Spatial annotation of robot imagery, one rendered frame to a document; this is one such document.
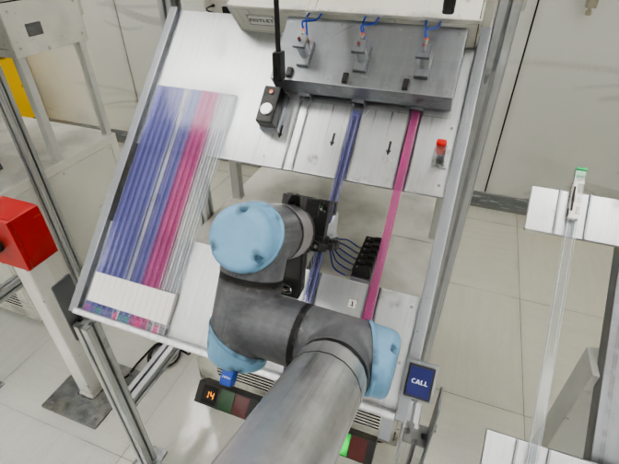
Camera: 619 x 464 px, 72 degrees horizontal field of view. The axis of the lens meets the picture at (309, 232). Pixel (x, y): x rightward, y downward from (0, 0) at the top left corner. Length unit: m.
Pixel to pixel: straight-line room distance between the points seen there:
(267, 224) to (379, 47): 0.50
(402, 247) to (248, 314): 0.82
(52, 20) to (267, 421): 1.73
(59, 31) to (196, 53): 0.94
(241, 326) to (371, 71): 0.53
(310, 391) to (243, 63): 0.77
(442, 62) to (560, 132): 1.78
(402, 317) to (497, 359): 1.14
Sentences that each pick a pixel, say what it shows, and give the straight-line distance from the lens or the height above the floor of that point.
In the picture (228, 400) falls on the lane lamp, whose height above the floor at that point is 0.66.
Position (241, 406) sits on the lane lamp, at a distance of 0.84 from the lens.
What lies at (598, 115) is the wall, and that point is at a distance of 2.56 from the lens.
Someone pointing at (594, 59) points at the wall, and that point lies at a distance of 2.47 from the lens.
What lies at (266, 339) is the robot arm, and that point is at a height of 1.01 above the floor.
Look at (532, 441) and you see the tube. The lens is 0.71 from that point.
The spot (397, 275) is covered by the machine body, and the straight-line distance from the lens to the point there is 1.14.
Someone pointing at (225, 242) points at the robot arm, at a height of 1.10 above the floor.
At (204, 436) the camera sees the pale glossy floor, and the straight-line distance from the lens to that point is 1.59.
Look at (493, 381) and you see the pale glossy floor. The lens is 1.79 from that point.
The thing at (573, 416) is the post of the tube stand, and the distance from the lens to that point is 0.88.
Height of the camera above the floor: 1.37
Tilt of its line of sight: 36 degrees down
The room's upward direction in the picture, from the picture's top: straight up
